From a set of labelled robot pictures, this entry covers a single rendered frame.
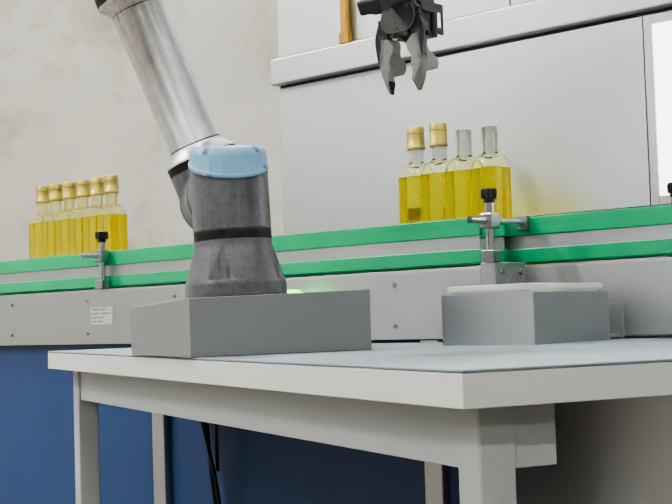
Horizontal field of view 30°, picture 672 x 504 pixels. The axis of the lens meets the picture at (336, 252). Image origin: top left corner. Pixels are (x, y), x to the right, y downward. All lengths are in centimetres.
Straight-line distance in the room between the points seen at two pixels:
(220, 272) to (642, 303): 71
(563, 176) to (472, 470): 127
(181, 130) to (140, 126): 356
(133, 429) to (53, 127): 278
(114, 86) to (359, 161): 292
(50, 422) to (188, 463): 49
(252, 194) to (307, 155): 102
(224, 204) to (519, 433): 76
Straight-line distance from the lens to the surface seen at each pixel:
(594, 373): 119
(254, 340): 178
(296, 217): 285
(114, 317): 284
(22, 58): 547
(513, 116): 246
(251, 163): 184
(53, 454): 308
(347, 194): 275
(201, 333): 175
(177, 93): 199
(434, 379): 115
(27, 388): 315
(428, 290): 222
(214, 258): 181
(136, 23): 201
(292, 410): 155
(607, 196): 234
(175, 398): 197
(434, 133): 240
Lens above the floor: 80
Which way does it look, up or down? 3 degrees up
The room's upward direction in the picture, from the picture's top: 2 degrees counter-clockwise
